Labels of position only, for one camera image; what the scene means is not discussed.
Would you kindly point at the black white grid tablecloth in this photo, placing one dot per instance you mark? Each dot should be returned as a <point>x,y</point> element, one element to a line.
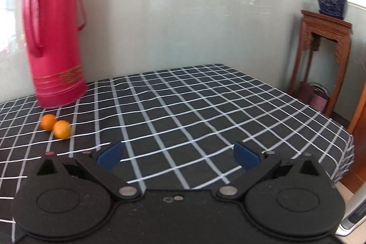
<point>178,127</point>

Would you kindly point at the carved wooden plant stand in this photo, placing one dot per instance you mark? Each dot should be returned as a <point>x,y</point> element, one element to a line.
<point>322,54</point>

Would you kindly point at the small orange kumquat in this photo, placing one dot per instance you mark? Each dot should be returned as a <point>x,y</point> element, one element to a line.
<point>62,129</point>
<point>47,122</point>

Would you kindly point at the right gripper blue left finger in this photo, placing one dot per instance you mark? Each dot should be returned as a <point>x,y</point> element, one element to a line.
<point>98,166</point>

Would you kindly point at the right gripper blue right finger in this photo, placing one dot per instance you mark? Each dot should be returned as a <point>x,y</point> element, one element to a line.
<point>256,166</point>

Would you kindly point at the pink bag under stand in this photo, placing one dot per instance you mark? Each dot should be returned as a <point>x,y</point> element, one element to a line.
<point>315,95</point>

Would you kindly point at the white floor heater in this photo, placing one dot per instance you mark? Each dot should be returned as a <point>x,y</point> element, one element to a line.
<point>355,213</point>

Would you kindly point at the blue ceramic plant pot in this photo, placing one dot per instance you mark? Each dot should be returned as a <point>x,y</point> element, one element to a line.
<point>333,8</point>

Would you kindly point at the red thermos flask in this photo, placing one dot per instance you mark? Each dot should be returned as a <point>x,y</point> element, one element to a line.
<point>51,30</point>

